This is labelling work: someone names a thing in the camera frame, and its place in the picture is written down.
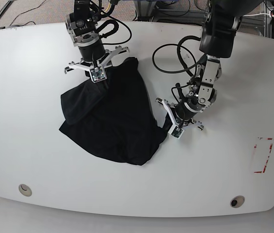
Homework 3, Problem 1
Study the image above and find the right table grommet hole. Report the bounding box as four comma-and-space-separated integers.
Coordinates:
230, 196, 245, 208

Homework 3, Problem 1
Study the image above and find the gripper body white-black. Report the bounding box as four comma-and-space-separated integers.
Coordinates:
64, 36, 129, 83
156, 98, 204, 139

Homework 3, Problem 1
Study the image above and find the table grommet hole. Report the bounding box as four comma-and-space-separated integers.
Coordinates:
18, 184, 32, 197
230, 196, 245, 208

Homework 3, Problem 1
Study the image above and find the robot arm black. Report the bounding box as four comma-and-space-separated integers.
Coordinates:
156, 0, 261, 138
64, 0, 132, 83

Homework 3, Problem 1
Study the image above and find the left table grommet hole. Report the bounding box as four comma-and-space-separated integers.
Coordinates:
18, 184, 32, 197

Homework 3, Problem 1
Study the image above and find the red tape rectangle marking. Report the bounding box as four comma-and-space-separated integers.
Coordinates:
251, 137, 274, 174

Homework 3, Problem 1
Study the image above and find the black t-shirt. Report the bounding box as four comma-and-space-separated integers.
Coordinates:
59, 57, 167, 166

